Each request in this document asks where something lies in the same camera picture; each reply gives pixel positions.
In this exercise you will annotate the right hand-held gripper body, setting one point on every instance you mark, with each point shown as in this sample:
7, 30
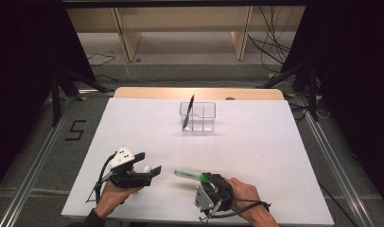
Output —
223, 192

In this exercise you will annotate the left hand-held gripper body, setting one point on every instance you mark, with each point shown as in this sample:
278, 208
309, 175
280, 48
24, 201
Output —
122, 157

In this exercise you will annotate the white cylindrical glue stick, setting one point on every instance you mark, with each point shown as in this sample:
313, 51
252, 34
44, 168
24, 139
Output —
146, 169

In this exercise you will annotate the green highlighter marker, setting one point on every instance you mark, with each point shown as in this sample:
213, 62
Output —
187, 173

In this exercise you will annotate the clear plastic divided holder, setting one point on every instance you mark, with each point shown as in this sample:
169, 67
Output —
202, 116

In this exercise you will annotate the black pen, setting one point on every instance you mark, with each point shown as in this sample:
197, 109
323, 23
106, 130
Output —
188, 113

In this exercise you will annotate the person's right hand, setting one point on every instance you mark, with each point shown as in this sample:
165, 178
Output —
247, 195

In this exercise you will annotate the person's left hand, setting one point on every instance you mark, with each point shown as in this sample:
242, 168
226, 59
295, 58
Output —
111, 198

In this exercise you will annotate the white table sheet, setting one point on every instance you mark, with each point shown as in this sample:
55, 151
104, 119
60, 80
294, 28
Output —
243, 145

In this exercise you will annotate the black metal stand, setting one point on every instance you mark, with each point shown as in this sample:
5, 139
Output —
312, 91
56, 101

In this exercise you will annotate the black curtain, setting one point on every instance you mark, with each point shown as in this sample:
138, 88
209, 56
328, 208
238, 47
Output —
354, 63
23, 63

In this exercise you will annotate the light wooden shelf unit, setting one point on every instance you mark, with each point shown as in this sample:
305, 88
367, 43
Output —
180, 19

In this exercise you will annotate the aluminium floor rail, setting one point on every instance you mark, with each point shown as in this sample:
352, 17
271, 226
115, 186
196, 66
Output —
335, 160
38, 167

